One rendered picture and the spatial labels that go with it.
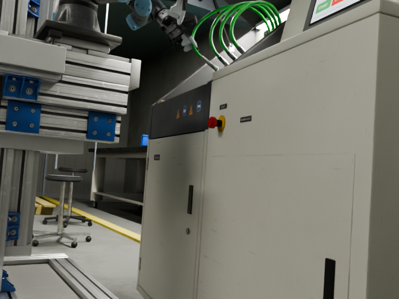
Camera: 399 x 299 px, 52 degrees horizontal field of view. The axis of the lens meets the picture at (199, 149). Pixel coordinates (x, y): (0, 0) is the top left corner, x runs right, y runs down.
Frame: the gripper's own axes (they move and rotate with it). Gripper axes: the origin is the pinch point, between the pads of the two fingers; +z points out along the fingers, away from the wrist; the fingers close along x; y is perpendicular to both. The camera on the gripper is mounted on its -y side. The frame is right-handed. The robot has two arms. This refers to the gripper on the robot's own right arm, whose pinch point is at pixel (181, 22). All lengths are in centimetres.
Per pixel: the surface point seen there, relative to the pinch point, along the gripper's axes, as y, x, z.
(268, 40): -23.6, 26.4, 9.9
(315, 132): -3, 81, 48
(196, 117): -2.7, 15.7, 38.7
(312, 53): -3, 78, 31
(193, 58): -176, -430, -115
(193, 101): -2.7, 11.8, 32.4
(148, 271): -3, -27, 103
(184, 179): -3, 9, 61
